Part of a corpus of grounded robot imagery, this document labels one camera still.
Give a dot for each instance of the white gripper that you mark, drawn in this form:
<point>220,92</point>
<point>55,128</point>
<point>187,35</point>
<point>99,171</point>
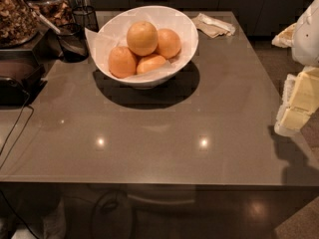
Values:
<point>307,37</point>

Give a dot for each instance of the front small orange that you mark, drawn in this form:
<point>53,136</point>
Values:
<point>149,63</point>

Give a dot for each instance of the white ceramic bowl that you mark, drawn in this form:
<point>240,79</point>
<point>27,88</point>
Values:
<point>162,17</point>

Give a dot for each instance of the white paper bowl liner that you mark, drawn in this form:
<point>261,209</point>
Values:
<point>100,46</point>

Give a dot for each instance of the crumpled paper napkin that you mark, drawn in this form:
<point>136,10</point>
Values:
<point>212,27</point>

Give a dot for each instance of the black scoop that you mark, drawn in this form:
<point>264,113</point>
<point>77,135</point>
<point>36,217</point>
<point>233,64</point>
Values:
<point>72,43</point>

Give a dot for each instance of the glass jar of dried fruit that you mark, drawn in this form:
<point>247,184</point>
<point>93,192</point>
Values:
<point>58,12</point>

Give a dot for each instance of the black appliance box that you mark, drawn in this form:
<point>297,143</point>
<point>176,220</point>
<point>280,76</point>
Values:
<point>21,72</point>

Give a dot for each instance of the glass jar of nuts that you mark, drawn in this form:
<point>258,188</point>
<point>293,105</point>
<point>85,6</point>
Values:
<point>17,23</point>

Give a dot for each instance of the black wire mesh cup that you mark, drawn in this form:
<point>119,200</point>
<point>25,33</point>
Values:
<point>86,17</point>

